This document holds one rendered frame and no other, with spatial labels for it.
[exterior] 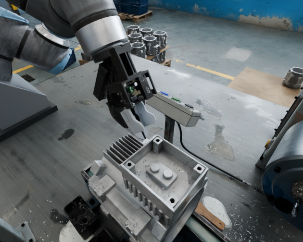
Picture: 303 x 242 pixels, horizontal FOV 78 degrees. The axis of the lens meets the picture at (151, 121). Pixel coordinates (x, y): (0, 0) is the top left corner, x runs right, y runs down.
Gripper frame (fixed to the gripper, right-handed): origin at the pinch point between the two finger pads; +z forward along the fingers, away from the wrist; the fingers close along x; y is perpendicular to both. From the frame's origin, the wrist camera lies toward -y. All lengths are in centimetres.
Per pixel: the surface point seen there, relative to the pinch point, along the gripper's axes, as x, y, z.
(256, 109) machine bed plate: 73, -5, 31
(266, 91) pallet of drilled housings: 212, -52, 78
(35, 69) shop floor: 53, -313, -56
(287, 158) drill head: 15.2, 24.8, 13.0
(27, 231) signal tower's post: -32.7, -28.5, 16.7
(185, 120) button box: 15.0, 0.9, 4.7
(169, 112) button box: 14.8, -4.5, 1.7
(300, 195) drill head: 11.3, 27.2, 18.5
